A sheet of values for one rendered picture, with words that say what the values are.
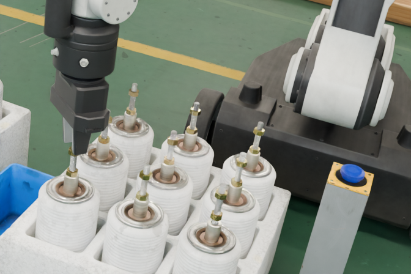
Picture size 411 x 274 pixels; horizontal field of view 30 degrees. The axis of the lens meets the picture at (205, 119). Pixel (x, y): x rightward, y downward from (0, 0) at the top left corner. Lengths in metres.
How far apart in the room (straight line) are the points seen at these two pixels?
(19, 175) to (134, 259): 0.42
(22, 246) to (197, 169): 0.34
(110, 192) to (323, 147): 0.52
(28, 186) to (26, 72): 0.66
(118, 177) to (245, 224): 0.23
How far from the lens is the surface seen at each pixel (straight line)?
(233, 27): 2.65
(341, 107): 1.45
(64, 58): 1.08
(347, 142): 1.66
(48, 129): 1.87
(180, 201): 1.27
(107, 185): 1.30
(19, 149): 1.59
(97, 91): 1.09
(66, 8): 1.03
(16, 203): 1.56
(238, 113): 1.65
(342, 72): 1.45
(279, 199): 1.43
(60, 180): 1.24
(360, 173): 1.28
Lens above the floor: 0.95
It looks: 28 degrees down
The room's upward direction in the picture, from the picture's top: 11 degrees clockwise
